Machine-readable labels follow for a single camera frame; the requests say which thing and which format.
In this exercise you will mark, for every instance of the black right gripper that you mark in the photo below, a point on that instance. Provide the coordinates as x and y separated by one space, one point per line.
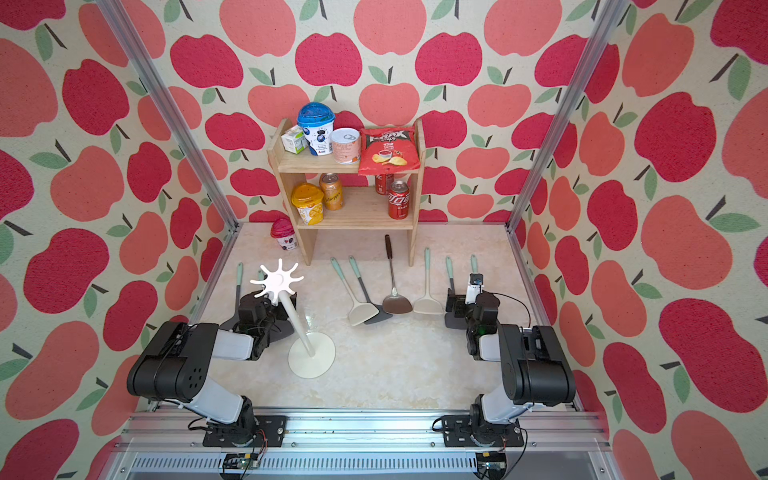
461 304

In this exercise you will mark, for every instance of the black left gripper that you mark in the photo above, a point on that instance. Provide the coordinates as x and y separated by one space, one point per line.
282 314

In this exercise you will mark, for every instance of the grey turner green handle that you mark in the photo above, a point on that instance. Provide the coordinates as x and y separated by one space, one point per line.
453 323

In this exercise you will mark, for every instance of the cream spoon green handle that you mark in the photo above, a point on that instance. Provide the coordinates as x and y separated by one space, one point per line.
427 304

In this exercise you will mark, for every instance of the steel spoon dark wooden handle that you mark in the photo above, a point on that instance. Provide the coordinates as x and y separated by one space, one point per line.
394 303

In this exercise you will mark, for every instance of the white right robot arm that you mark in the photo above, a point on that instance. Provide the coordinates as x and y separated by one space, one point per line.
534 372

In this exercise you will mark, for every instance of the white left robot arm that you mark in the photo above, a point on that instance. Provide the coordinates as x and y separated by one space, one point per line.
174 367

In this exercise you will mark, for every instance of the white utensil rack stand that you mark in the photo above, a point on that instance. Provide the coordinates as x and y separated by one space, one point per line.
314 353

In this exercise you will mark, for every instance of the red lid small cup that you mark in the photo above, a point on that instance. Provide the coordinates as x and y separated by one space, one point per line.
283 232

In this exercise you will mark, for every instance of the red cola can front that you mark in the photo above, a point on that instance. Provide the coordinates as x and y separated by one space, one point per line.
398 200

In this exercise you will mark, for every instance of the red cola can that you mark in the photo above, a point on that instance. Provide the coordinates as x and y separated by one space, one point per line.
398 200
383 183

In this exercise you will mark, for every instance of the yellow mango cup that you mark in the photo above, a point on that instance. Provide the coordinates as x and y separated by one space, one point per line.
308 199

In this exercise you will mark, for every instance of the wooden two-tier shelf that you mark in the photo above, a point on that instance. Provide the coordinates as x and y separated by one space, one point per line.
364 208

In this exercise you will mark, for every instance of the red cola can back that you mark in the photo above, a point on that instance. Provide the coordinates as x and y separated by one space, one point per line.
383 183

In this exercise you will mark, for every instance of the orange soda can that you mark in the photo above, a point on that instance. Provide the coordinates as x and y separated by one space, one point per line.
331 186

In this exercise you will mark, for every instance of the red chips bag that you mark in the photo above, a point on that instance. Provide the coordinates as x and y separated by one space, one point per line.
388 151

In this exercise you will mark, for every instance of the small white green carton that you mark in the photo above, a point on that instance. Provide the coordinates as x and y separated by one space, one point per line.
294 140

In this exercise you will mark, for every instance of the pink tin can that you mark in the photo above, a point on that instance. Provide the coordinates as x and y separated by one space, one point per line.
346 145

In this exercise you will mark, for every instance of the blue lid yogurt cup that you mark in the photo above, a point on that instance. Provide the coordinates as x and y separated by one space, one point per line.
317 123

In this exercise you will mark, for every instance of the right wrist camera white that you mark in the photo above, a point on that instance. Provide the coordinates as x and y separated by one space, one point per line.
474 287

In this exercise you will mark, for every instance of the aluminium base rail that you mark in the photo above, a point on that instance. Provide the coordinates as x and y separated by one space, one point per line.
362 444

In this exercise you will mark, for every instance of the aluminium frame post left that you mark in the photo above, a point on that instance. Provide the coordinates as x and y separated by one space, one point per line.
130 40

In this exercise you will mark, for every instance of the aluminium frame post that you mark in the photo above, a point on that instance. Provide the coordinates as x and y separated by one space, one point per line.
596 44
130 40

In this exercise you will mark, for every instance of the aluminium frame post right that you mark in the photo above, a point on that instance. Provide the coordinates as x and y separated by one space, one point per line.
596 44

